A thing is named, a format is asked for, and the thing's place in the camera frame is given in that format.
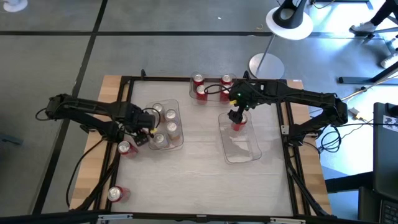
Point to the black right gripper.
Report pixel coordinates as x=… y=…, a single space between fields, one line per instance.
x=245 y=93

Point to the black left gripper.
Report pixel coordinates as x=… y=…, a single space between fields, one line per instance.
x=145 y=120

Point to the red soda can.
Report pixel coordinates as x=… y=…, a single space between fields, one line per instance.
x=116 y=193
x=126 y=147
x=242 y=127

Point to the red Coca-Cola can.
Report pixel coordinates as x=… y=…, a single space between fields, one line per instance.
x=224 y=95
x=198 y=79
x=201 y=93
x=226 y=79

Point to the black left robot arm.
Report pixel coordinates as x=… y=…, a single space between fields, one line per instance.
x=87 y=107

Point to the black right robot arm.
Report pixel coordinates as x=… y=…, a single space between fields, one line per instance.
x=311 y=98

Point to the clear plastic bin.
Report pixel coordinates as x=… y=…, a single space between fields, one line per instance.
x=213 y=99
x=177 y=146
x=241 y=149

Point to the black clamp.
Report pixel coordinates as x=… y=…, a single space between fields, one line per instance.
x=246 y=75
x=143 y=74

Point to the white floor lamp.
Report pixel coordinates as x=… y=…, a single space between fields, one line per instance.
x=266 y=66

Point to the power adapter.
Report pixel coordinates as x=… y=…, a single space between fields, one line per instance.
x=354 y=111

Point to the black crossbeam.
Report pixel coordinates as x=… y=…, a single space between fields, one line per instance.
x=46 y=217

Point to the black desk leg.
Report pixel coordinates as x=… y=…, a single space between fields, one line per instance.
x=357 y=80

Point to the black stand leg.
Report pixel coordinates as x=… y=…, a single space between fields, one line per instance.
x=348 y=182

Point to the person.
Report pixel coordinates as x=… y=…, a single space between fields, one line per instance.
x=362 y=28

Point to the black monitor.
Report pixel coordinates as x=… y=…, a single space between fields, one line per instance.
x=385 y=155

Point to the black box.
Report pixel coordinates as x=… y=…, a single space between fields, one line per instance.
x=368 y=202

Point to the black keyboard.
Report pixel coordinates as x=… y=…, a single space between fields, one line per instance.
x=390 y=213

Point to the white round stand base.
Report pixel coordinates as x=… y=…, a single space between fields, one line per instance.
x=15 y=4

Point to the black aluminium table frame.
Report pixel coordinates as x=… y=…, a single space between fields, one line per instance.
x=171 y=79

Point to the silver frame bracket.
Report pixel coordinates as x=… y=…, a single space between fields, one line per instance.
x=287 y=221
x=115 y=217

